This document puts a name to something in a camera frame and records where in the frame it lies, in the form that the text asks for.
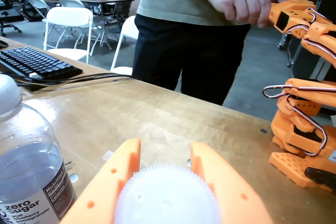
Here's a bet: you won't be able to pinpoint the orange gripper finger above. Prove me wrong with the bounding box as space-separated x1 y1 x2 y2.
59 138 142 224
190 141 276 224

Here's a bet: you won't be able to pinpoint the clear ribbed water bottle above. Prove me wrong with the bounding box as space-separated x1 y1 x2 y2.
112 164 223 224

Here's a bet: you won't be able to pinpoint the clear vitamin water bottle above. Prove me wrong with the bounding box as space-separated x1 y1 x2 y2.
0 73 78 224

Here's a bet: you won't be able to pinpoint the orange leader arm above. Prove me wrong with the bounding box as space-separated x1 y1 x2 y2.
262 0 336 193

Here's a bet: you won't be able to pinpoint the person's right hand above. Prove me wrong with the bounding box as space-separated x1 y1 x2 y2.
206 0 273 29

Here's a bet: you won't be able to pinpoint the black computer keyboard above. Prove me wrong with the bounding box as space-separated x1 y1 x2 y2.
0 46 84 80

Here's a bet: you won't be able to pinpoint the black trousers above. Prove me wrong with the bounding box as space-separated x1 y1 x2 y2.
131 13 251 106

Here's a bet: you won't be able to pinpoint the white folding chair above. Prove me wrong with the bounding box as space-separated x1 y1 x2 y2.
59 0 86 9
109 15 140 76
26 0 50 22
43 6 95 64

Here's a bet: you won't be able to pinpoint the black keyboard cable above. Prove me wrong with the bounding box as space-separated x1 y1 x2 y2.
15 72 132 88

